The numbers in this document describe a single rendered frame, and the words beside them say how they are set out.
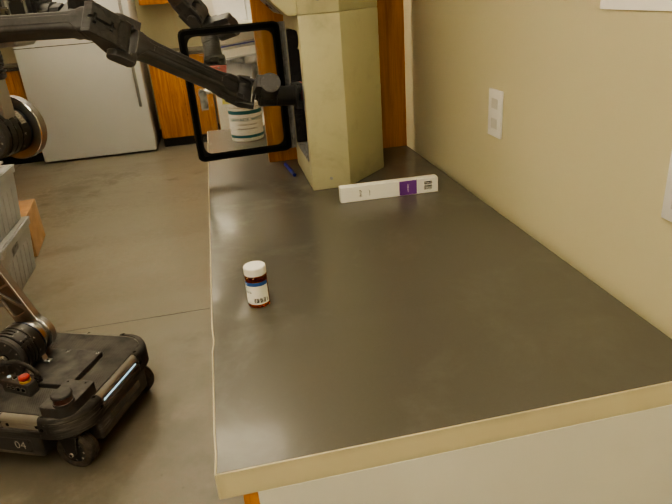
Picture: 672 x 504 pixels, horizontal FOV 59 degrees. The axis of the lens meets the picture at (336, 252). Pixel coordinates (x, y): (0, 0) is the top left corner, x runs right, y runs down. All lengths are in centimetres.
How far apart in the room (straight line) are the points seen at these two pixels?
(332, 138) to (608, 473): 109
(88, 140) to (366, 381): 604
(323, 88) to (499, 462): 110
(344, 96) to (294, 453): 110
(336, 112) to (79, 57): 514
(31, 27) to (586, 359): 138
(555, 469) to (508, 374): 14
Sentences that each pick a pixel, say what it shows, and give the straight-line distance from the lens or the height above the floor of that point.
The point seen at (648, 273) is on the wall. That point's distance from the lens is 112.
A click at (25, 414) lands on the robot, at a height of 24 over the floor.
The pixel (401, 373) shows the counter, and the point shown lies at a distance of 90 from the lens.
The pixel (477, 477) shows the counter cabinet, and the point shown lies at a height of 84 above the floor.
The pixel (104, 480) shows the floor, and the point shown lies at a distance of 229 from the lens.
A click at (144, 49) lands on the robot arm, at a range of 162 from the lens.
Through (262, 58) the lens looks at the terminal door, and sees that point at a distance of 192.
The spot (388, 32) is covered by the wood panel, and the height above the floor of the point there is 132.
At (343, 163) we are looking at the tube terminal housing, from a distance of 170.
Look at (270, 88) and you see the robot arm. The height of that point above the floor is 123.
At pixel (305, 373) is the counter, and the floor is 94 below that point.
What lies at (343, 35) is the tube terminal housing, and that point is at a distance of 166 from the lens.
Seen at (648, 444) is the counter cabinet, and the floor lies 83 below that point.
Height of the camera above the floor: 147
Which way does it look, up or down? 24 degrees down
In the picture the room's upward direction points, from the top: 5 degrees counter-clockwise
